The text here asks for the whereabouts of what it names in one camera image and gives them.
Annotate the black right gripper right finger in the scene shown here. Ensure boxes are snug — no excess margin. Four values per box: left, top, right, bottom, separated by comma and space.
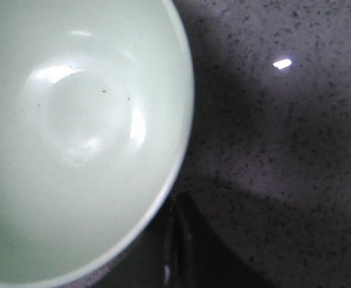
175, 193, 271, 287

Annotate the light green bowl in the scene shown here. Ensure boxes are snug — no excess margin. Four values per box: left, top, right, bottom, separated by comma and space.
0, 1, 194, 287

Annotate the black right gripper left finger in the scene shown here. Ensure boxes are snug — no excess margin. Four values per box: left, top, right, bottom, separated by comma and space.
92, 198, 174, 287

